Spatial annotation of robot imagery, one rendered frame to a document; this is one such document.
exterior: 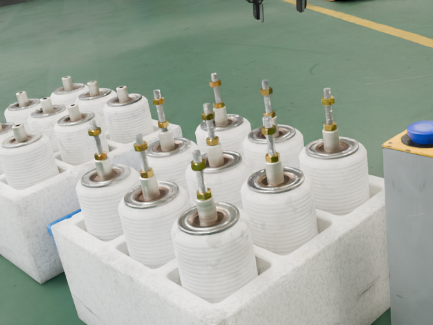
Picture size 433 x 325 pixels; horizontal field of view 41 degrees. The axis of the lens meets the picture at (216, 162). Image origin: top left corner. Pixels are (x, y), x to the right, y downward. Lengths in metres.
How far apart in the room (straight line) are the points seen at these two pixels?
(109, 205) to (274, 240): 0.25
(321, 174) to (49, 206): 0.53
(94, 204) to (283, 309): 0.31
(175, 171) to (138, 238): 0.17
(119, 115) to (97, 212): 0.39
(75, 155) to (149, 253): 0.44
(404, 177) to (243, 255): 0.20
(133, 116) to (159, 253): 0.50
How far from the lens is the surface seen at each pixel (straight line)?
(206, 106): 0.81
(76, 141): 1.16
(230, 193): 0.82
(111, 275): 0.82
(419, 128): 0.69
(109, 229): 0.87
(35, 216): 1.11
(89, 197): 0.85
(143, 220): 0.75
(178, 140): 0.95
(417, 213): 0.70
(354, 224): 0.80
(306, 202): 0.75
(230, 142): 0.97
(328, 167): 0.81
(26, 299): 1.14
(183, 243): 0.68
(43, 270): 1.15
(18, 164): 1.12
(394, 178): 0.70
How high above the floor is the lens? 0.58
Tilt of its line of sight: 23 degrees down
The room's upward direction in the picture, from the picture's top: 10 degrees counter-clockwise
